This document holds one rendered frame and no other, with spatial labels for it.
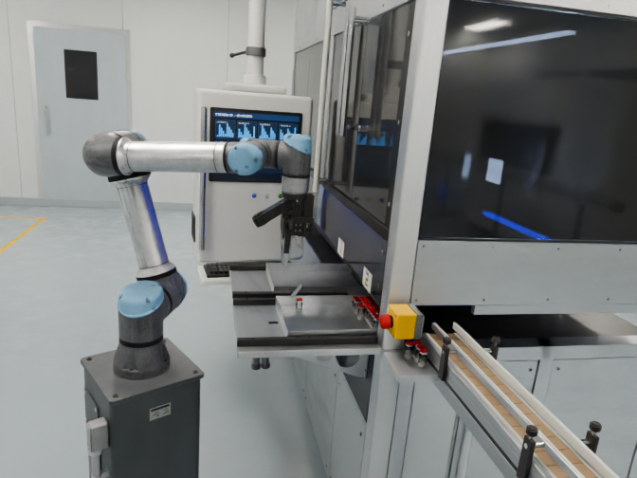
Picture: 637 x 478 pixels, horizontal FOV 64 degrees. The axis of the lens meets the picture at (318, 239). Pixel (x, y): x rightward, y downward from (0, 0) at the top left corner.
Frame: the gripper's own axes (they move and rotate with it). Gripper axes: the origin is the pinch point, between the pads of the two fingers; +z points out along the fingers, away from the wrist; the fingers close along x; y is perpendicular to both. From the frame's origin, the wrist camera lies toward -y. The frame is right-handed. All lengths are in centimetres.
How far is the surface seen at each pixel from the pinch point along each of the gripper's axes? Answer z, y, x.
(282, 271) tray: 21, 8, 53
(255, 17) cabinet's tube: -75, -3, 95
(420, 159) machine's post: -31.9, 31.7, -12.5
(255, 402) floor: 110, 5, 98
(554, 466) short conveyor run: 17, 42, -67
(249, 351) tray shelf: 21.7, -9.2, -10.7
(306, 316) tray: 21.4, 10.2, 10.8
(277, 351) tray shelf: 21.8, -1.8, -10.9
